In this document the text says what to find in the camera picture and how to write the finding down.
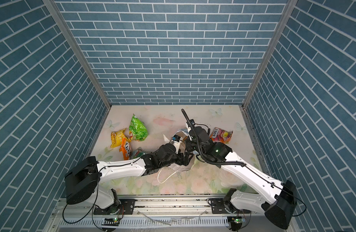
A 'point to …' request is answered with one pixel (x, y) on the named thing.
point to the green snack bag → (137, 130)
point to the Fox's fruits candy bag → (221, 136)
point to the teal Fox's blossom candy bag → (137, 153)
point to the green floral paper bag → (183, 167)
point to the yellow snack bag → (116, 137)
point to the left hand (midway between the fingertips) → (191, 155)
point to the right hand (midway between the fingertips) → (189, 137)
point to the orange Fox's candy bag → (126, 149)
